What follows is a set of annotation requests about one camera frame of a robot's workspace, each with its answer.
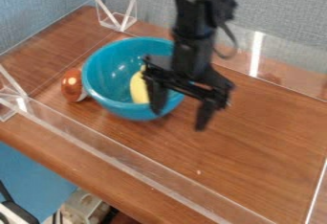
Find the clear acrylic barrier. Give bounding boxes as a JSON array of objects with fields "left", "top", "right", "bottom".
[
  {"left": 0, "top": 66, "right": 276, "bottom": 224},
  {"left": 94, "top": 0, "right": 327, "bottom": 102}
]

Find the grey box under table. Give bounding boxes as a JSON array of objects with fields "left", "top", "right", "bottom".
[{"left": 50, "top": 189, "right": 110, "bottom": 224}]

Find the blue plastic bowl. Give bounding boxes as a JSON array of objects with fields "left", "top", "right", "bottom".
[{"left": 81, "top": 36, "right": 184, "bottom": 122}]

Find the clear acrylic front barrier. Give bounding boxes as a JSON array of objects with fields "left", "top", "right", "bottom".
[{"left": 0, "top": 66, "right": 276, "bottom": 224}]

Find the brown white toy mushroom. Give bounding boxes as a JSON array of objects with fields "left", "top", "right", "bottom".
[{"left": 61, "top": 68, "right": 86, "bottom": 102}]

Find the black chair edge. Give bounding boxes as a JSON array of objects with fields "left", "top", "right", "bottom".
[{"left": 0, "top": 181, "right": 40, "bottom": 224}]

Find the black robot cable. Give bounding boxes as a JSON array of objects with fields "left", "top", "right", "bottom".
[{"left": 210, "top": 20, "right": 240, "bottom": 59}]

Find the clear acrylic back barrier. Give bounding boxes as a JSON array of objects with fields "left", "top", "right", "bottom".
[{"left": 94, "top": 0, "right": 327, "bottom": 102}]

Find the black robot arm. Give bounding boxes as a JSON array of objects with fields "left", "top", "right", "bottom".
[{"left": 142, "top": 0, "right": 236, "bottom": 131}]

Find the yellow toy banana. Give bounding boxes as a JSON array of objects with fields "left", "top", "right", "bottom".
[{"left": 130, "top": 65, "right": 149, "bottom": 103}]

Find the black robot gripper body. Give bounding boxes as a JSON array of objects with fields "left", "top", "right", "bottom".
[{"left": 142, "top": 37, "right": 234, "bottom": 110}]

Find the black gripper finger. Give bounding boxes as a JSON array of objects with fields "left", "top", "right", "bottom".
[
  {"left": 145, "top": 78, "right": 168, "bottom": 115},
  {"left": 194, "top": 100, "right": 216, "bottom": 131}
]

